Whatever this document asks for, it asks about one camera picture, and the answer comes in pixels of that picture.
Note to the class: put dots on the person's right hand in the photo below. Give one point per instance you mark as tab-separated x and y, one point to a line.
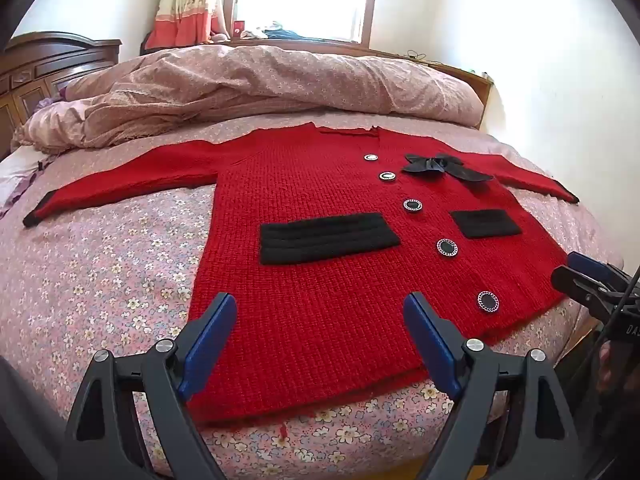
607	367

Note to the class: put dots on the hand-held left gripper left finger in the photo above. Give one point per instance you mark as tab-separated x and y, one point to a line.
210	340

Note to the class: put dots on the white cloth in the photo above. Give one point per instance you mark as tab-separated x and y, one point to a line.
254	34

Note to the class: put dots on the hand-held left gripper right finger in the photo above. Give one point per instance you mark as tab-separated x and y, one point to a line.
432	345

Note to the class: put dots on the white purple pillow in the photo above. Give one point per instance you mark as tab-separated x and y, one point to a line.
15	175

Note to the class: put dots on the pink floral bed sheet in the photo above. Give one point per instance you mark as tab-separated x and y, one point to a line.
100	270

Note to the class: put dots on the cream and red curtain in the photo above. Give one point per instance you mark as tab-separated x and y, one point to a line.
185	5

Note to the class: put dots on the pink floral duvet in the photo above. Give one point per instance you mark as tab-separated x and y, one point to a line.
250	80

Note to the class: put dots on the red knit cardigan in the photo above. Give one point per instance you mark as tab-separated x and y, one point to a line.
325	285

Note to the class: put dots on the purple cloth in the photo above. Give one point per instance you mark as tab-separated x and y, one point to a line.
54	99

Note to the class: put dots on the dark wooden headboard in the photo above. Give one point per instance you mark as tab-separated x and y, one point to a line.
30	75

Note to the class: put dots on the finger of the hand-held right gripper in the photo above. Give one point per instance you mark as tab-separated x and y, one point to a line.
575	282
587	265

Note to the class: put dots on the dark blue cloth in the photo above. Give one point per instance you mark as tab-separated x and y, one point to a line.
290	35

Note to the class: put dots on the small red box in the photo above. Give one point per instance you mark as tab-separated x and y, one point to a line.
238	29

